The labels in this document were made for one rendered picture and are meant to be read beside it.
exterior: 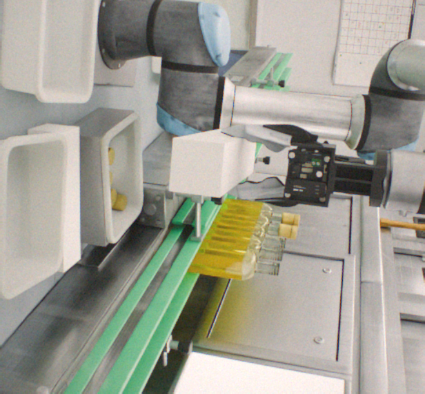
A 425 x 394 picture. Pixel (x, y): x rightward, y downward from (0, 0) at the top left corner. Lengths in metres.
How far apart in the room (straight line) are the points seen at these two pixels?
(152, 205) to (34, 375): 0.48
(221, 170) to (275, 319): 0.71
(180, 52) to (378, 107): 0.40
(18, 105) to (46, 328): 0.37
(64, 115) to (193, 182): 0.45
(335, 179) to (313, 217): 1.15
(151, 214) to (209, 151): 0.62
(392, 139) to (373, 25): 5.94
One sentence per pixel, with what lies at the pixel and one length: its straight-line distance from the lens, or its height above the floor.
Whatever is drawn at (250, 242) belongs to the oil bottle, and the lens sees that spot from 1.24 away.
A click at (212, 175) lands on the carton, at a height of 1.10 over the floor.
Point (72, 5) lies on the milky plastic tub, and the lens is 0.95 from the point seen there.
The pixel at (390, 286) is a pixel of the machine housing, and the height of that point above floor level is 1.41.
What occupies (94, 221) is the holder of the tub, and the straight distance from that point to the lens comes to 1.04.
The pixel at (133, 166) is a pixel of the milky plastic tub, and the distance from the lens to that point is 1.15.
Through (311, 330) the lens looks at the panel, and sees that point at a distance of 1.26.
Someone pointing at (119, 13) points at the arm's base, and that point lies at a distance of 1.09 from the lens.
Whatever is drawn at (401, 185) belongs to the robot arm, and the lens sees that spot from 0.66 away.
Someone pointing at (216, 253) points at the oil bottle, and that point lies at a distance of 1.20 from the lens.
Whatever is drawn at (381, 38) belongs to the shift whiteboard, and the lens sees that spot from 7.07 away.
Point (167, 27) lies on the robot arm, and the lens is 1.07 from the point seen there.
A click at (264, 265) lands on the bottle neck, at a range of 1.20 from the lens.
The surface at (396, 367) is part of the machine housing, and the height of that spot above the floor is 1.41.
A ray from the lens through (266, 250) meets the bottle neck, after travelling 1.25.
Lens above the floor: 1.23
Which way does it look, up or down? 12 degrees down
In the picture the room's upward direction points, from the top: 97 degrees clockwise
